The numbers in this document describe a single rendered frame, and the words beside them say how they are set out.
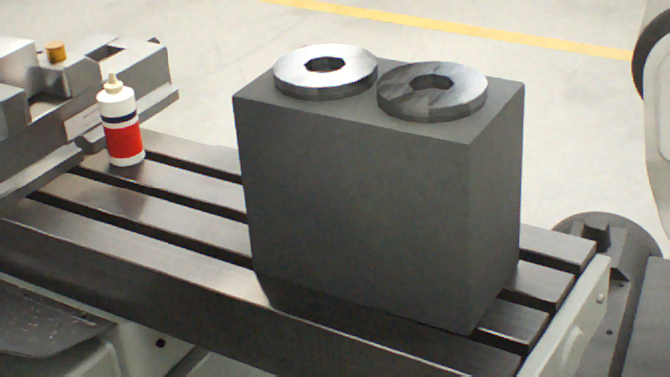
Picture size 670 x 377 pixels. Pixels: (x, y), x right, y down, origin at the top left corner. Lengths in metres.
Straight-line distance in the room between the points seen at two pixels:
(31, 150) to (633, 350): 0.82
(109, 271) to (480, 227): 0.40
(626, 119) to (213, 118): 1.32
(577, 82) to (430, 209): 2.70
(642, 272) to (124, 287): 0.82
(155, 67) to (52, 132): 0.18
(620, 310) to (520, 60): 2.26
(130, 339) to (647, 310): 0.76
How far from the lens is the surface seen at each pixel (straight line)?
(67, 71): 1.17
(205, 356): 1.22
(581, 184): 2.89
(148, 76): 1.28
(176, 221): 1.05
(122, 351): 1.08
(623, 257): 1.53
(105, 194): 1.12
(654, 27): 1.12
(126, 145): 1.15
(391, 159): 0.80
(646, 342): 1.45
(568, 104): 3.33
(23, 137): 1.15
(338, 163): 0.83
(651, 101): 1.13
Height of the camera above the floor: 1.47
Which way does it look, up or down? 31 degrees down
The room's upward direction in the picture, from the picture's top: 4 degrees counter-clockwise
